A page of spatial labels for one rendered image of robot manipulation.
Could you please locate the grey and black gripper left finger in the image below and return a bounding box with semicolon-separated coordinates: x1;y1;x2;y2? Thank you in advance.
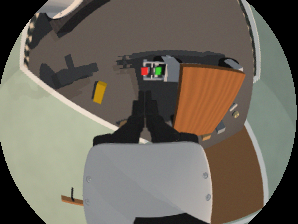
93;91;145;146

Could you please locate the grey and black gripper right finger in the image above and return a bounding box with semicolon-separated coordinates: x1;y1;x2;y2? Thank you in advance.
145;91;199;144

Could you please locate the brown wooden dolly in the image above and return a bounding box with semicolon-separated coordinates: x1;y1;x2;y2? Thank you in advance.
141;55;246;136

